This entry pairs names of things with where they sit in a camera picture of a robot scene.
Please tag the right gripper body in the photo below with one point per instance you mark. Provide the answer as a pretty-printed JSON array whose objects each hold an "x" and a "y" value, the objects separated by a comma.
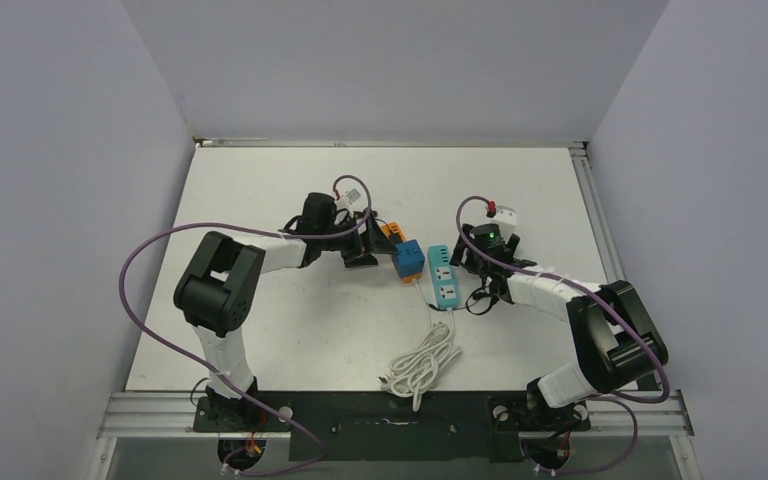
[{"x": 474, "y": 262}]

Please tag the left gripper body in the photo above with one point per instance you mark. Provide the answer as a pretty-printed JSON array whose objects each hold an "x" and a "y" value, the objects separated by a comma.
[{"x": 350, "y": 243}]

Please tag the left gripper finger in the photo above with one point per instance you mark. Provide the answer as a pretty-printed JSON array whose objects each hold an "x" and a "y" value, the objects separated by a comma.
[
  {"x": 359, "y": 261},
  {"x": 375, "y": 240}
]

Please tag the blue plug adapter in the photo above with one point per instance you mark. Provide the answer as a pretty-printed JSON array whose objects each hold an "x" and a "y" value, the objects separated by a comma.
[{"x": 409, "y": 260}]

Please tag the teal power strip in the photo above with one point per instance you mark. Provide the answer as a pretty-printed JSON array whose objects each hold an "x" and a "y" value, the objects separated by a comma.
[{"x": 445, "y": 286}]

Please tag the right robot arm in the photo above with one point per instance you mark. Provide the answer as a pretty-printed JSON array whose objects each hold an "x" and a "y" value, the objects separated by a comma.
[{"x": 614, "y": 338}]

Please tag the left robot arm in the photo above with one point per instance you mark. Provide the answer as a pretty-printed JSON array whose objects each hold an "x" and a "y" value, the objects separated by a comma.
[{"x": 217, "y": 289}]

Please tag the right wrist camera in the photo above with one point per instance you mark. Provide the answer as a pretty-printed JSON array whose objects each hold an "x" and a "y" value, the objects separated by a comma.
[{"x": 505, "y": 217}]

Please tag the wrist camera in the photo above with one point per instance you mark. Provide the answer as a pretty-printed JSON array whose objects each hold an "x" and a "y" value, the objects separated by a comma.
[
  {"x": 505, "y": 217},
  {"x": 351, "y": 200}
]

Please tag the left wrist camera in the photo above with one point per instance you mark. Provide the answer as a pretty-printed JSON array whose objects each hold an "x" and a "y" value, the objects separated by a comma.
[{"x": 351, "y": 200}]

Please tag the aluminium right rail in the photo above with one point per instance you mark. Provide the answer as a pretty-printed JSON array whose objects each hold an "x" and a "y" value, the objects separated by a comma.
[{"x": 608, "y": 253}]

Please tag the aluminium rail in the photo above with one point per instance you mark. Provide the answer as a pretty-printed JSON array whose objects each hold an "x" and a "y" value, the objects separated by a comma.
[
  {"x": 608, "y": 253},
  {"x": 154, "y": 415}
]

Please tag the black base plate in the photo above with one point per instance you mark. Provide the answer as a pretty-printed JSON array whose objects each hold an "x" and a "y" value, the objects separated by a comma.
[{"x": 376, "y": 426}]

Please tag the aluminium front rail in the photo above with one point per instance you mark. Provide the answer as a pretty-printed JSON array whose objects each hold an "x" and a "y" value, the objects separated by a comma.
[{"x": 154, "y": 415}]

